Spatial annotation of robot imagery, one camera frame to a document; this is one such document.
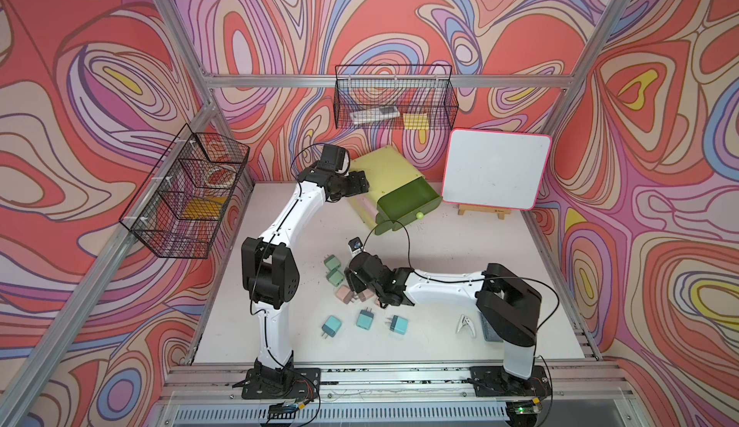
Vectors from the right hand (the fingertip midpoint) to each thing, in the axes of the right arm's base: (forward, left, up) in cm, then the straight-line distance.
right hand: (358, 273), depth 88 cm
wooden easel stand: (+27, -47, -3) cm, 54 cm away
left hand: (+22, -2, +16) cm, 28 cm away
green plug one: (+6, +9, -4) cm, 12 cm away
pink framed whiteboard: (+35, -51, +10) cm, 62 cm away
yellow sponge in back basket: (+38, -20, +28) cm, 52 cm away
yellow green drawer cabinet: (+29, -10, +16) cm, 35 cm away
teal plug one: (-14, +8, -4) cm, 17 cm away
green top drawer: (+18, -16, +11) cm, 26 cm away
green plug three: (+1, +8, -3) cm, 8 cm away
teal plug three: (-14, -11, -5) cm, 19 cm away
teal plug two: (-12, -2, -5) cm, 13 cm away
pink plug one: (-5, +4, -3) cm, 7 cm away
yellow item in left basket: (+6, +37, +26) cm, 46 cm away
